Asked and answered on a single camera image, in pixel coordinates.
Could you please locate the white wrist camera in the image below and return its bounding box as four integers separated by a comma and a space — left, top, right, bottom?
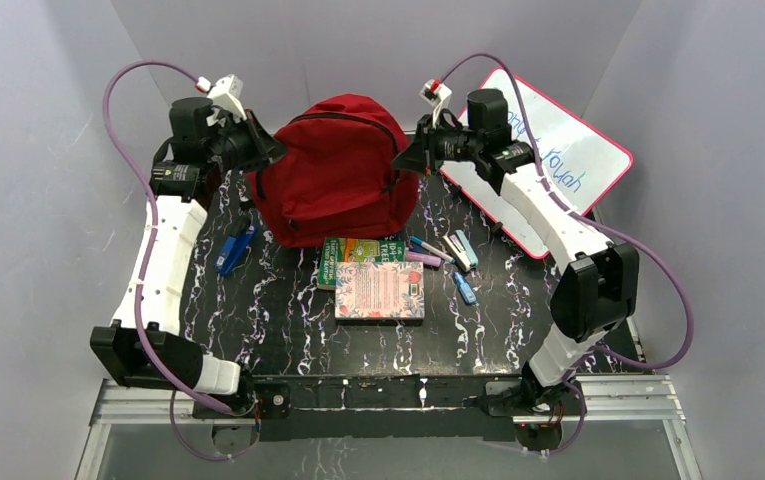
195, 75, 247, 121
419, 79, 452, 128

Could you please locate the green book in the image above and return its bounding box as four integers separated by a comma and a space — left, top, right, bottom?
316, 237, 406, 290

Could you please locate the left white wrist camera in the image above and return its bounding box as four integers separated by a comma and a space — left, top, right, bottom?
195, 75, 247, 121

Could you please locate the grey light-blue stapler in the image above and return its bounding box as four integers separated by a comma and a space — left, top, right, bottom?
442, 230, 478, 273

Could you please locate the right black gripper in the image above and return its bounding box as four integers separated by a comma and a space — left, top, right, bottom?
389, 113, 481, 177

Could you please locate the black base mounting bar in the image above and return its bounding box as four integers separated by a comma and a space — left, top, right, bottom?
254, 374, 528, 441

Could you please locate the blue-capped white marker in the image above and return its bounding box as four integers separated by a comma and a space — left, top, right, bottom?
409, 236, 456, 264

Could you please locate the floral pink book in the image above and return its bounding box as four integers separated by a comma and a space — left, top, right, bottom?
334, 262, 426, 325

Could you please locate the pink highlighter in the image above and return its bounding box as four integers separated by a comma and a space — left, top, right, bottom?
404, 251, 443, 268

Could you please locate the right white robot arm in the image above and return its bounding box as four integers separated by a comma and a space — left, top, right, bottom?
392, 81, 639, 414

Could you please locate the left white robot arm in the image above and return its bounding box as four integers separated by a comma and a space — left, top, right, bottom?
90, 93, 285, 416

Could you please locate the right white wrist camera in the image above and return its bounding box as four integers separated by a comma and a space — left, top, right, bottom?
419, 79, 452, 128

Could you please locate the red backpack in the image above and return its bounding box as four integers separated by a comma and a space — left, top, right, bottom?
246, 93, 420, 248

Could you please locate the small blue stapler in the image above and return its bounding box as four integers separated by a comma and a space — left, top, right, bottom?
453, 271, 477, 305

